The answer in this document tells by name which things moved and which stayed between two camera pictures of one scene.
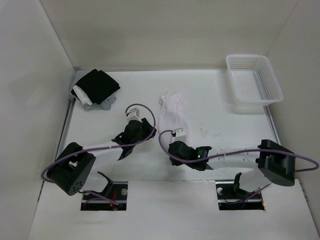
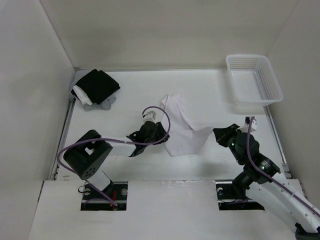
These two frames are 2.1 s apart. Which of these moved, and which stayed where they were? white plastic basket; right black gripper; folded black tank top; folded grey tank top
Moved: right black gripper
Stayed: folded grey tank top; folded black tank top; white plastic basket
